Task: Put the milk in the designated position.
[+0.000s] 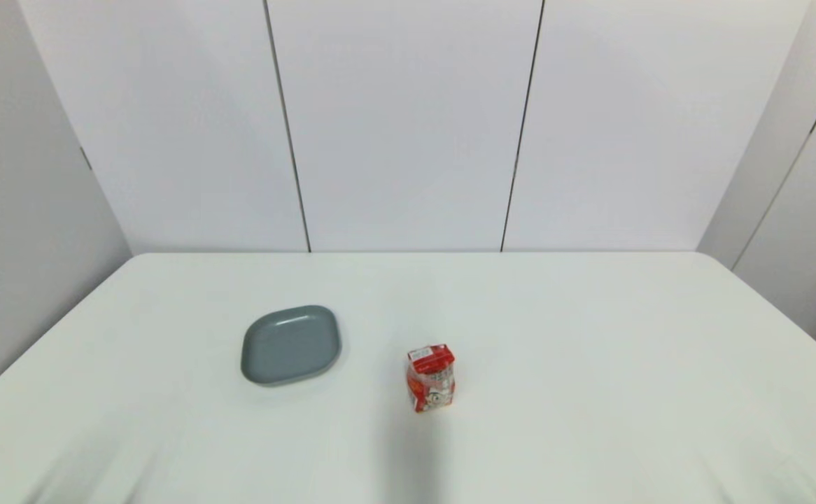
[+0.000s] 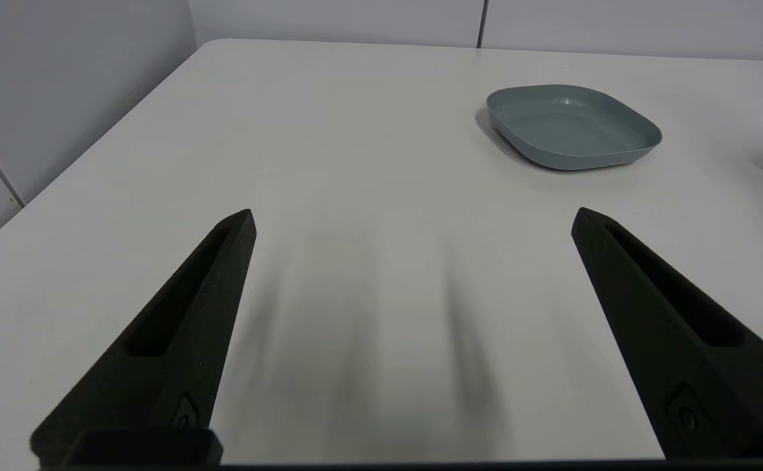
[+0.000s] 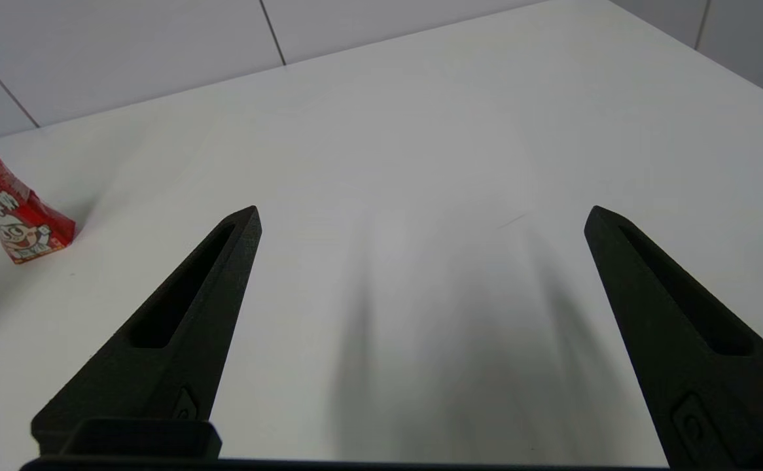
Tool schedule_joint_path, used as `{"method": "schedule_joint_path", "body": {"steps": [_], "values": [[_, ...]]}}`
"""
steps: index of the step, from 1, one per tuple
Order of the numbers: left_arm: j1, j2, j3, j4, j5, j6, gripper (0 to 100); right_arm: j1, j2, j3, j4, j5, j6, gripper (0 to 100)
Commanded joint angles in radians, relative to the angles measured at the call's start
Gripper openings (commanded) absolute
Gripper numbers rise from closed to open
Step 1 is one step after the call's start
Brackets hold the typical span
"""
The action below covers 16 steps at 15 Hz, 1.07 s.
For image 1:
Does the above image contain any grey rounded square plate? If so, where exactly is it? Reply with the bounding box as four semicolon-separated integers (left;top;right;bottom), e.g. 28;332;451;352
241;305;342;386

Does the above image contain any red milk carton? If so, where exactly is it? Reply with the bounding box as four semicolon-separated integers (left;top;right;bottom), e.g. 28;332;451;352
406;344;456;413

